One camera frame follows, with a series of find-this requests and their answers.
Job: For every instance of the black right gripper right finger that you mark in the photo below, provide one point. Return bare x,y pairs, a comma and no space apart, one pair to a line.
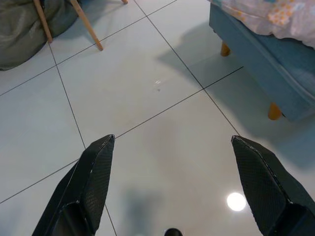
273,191

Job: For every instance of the blue fabric sofa base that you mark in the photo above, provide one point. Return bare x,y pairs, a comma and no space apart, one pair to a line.
258,56

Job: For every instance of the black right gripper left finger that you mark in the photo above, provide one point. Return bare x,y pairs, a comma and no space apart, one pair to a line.
83,186

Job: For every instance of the pink floral pillow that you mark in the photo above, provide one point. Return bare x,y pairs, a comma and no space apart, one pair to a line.
270,14

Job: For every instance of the short round wooden sofa leg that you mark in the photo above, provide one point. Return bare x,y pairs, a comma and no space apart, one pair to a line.
274,111
225,49

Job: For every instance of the grey-green fabric bag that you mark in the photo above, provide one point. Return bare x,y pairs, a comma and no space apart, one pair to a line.
17,41

